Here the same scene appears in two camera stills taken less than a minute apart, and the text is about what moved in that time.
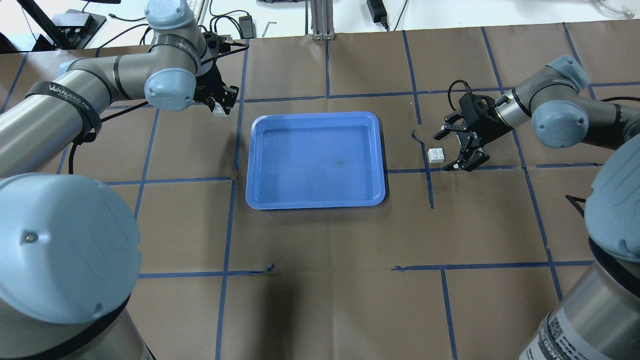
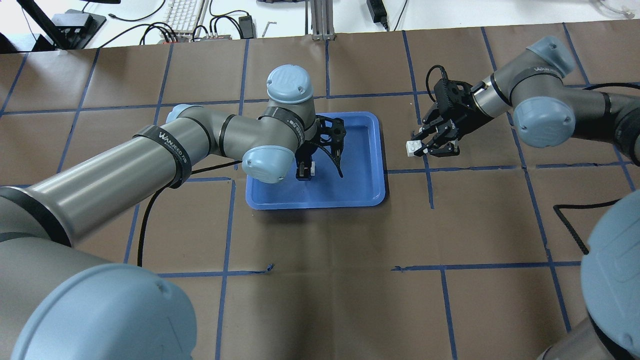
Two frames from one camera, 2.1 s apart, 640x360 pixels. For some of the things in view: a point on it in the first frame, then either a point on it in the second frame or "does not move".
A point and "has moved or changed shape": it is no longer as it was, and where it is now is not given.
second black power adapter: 247,28 does not move
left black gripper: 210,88 to 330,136
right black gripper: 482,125 to 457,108
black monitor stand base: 76,27 does not move
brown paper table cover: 454,264 does not move
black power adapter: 378,10 does not move
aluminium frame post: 322,20 does not move
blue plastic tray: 315,160 does not move
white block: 436,155 has moved or changed shape
